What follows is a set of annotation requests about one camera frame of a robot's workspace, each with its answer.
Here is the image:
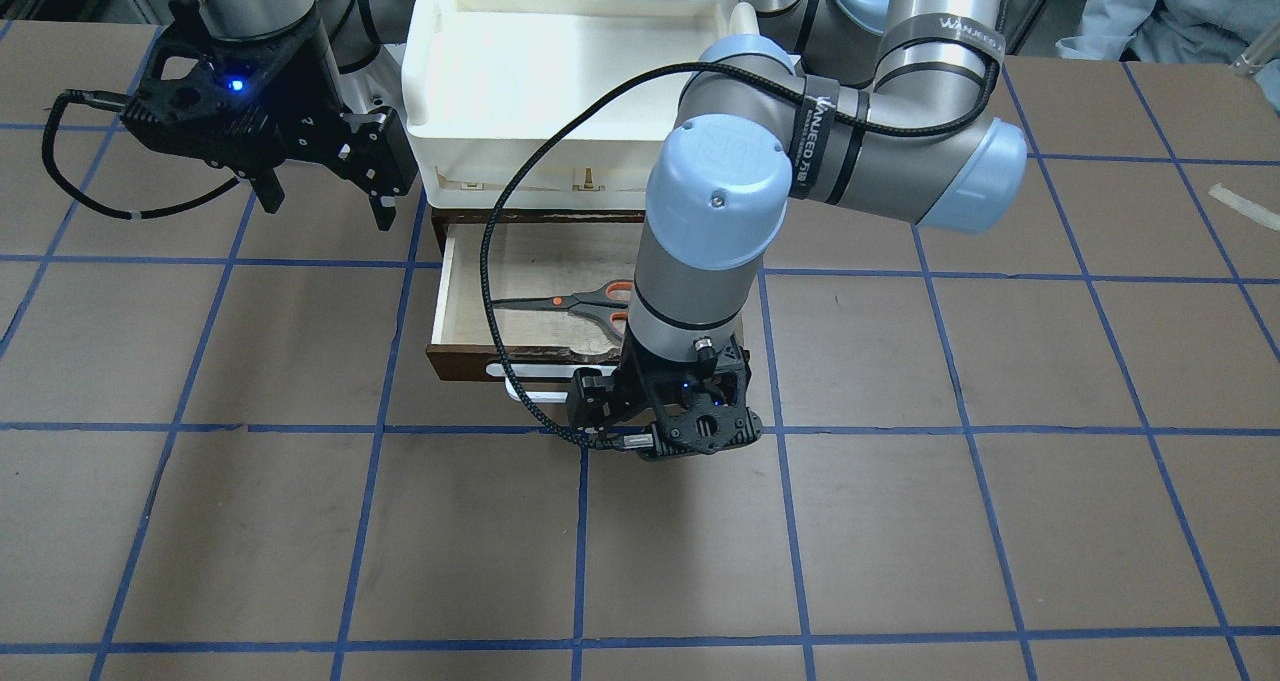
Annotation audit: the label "dark brown drawer cabinet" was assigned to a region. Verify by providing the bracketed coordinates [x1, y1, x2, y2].
[430, 189, 756, 271]

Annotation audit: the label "black braided cable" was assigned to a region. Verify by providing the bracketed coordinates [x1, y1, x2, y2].
[477, 0, 1006, 451]

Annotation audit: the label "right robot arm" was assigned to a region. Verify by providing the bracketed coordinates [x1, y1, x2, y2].
[122, 0, 417, 230]

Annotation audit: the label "person in blue shirt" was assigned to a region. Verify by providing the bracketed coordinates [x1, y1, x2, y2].
[1055, 0, 1279, 65]

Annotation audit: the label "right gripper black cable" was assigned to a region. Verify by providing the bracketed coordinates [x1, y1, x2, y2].
[41, 90, 251, 223]

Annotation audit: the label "white plastic tray box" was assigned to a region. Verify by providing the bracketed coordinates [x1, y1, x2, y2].
[402, 0, 758, 212]

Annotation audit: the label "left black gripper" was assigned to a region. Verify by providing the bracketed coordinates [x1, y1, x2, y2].
[566, 342, 763, 460]

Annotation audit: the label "orange grey scissors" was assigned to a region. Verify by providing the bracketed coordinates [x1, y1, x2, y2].
[492, 279, 634, 342]

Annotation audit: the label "white drawer handle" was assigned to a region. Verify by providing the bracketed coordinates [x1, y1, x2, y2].
[512, 364, 618, 406]

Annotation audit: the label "wooden drawer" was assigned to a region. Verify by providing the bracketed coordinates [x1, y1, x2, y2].
[426, 223, 751, 389]

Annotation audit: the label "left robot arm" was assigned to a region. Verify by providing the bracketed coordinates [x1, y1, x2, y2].
[566, 0, 1027, 460]

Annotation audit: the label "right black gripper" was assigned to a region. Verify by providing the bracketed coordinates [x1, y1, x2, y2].
[122, 1, 417, 233]

